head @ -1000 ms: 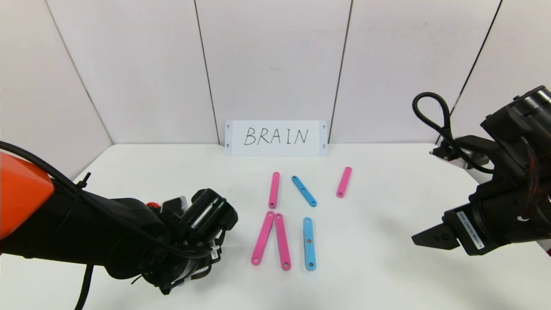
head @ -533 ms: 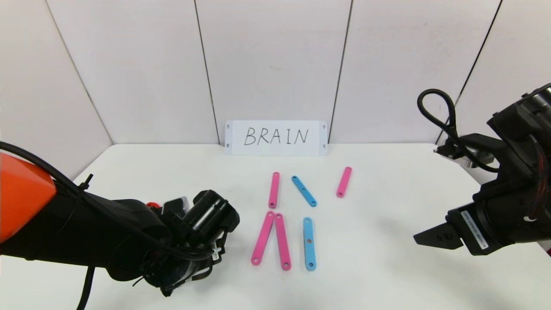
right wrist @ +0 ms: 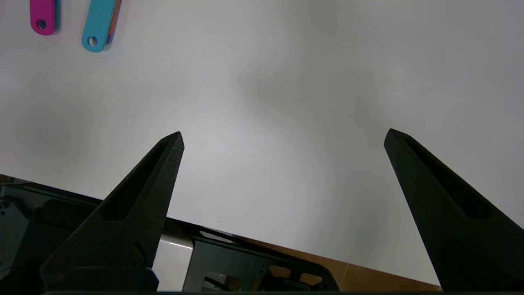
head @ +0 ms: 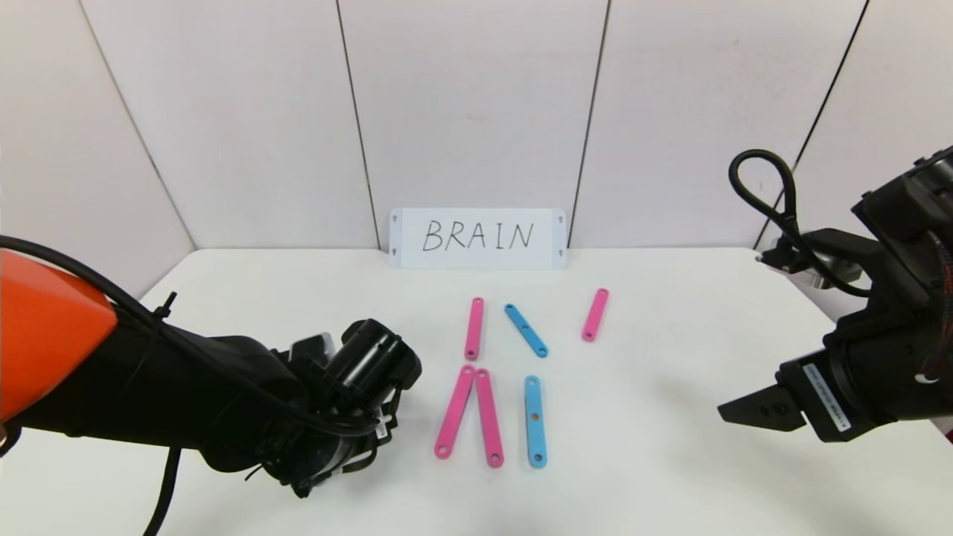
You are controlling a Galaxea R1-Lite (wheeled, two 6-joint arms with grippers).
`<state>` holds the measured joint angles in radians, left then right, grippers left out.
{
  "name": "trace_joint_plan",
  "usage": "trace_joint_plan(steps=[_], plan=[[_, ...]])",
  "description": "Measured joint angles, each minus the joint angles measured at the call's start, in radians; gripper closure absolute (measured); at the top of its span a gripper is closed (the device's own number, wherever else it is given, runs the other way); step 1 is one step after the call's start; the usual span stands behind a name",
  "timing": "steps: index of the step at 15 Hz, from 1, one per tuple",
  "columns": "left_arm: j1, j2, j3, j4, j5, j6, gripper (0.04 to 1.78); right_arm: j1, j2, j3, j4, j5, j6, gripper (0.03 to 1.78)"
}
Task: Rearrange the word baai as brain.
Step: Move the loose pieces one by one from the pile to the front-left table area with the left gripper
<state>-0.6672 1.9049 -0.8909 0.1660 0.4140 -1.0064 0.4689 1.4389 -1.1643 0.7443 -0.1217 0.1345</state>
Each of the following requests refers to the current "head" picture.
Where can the long pink bar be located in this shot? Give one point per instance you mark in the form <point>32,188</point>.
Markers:
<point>489,417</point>
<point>474,328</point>
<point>455,412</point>

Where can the white sign card reading BRAIN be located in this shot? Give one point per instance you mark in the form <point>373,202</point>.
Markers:
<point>447,257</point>

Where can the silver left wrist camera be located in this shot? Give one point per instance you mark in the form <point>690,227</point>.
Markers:
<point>313,346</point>

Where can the short pink bar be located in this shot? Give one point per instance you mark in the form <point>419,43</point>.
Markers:
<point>595,315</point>

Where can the long blue bar orange dot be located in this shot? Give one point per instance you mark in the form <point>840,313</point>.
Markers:
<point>536,439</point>

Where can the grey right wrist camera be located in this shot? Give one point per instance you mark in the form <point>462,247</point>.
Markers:
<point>826,253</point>

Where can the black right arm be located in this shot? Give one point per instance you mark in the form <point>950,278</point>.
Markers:
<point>908,298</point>

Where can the black and orange left arm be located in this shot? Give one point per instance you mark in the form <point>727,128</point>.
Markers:
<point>126,380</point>

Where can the short blue bar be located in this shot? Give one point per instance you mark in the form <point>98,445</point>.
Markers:
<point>526,330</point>

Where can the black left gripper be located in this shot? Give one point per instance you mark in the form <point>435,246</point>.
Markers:
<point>374,434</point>

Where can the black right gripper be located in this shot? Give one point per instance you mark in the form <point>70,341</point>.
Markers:
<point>825,398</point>

